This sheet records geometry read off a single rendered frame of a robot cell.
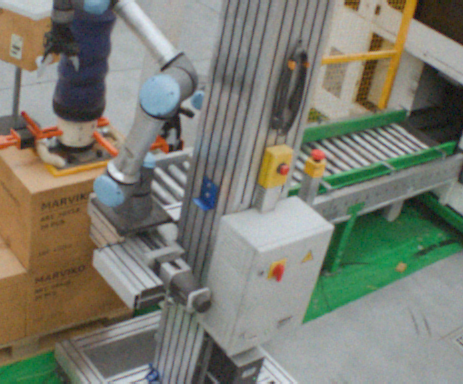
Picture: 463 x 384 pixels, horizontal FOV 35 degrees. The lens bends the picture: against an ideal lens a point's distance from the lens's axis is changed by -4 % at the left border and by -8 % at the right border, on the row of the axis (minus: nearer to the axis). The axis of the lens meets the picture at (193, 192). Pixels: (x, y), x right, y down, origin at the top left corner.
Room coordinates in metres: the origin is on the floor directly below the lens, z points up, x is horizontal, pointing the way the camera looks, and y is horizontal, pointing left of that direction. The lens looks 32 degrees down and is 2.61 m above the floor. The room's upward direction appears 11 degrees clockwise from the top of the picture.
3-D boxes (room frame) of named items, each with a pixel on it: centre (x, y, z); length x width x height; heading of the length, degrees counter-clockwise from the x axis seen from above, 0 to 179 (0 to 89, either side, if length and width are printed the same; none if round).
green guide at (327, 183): (3.85, -1.07, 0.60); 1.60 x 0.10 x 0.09; 132
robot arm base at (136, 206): (2.33, 0.21, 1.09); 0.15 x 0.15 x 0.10
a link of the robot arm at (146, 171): (2.32, 0.21, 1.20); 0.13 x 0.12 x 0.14; 157
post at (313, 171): (3.04, -0.52, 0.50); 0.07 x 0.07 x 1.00; 42
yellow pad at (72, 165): (2.71, 0.47, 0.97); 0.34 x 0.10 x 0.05; 132
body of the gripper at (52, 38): (2.32, 0.54, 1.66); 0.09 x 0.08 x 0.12; 41
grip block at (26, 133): (2.61, 0.72, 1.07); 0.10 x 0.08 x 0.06; 42
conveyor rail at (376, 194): (3.57, -0.84, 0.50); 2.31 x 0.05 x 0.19; 132
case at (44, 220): (2.78, 0.53, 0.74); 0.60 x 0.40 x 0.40; 133
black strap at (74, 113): (2.78, 0.53, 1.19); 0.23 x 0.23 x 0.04
